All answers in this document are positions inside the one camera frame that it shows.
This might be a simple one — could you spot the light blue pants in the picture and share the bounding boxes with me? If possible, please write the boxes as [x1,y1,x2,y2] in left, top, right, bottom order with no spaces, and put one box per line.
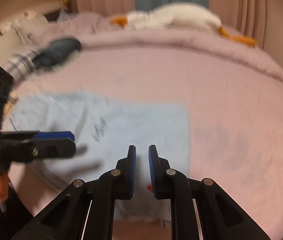
[4,91,191,225]

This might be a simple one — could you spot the plaid pillow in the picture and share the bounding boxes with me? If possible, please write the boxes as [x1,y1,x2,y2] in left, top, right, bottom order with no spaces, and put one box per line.
[3,49,38,85]

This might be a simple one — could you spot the folded dark blue jeans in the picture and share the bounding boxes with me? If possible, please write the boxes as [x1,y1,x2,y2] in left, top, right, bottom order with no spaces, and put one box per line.
[32,37,82,69]

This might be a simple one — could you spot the pink bed sheet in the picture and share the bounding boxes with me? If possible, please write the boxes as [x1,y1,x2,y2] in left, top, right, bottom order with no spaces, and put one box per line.
[10,45,283,239]

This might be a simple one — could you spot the pink quilted duvet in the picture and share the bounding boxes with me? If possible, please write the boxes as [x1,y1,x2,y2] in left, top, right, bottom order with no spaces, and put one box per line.
[33,13,283,83]

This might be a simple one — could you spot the white goose plush toy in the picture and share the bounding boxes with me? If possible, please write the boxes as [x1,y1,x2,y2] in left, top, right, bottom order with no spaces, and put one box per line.
[110,2,257,47]

